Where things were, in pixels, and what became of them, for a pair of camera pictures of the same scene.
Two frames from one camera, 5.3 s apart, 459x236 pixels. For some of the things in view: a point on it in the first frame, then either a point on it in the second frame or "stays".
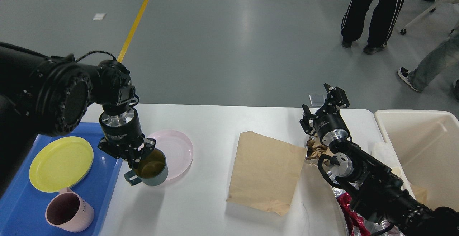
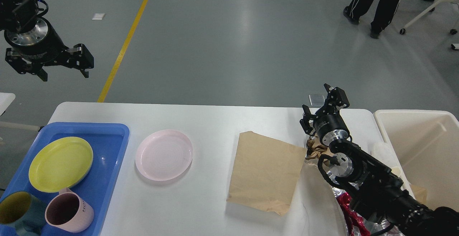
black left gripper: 119,131 to 42,44
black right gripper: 331,127 stays
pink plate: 178,150 stays
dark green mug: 152,169 to 25,212
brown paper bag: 266,172 stays
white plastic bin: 423,145 stays
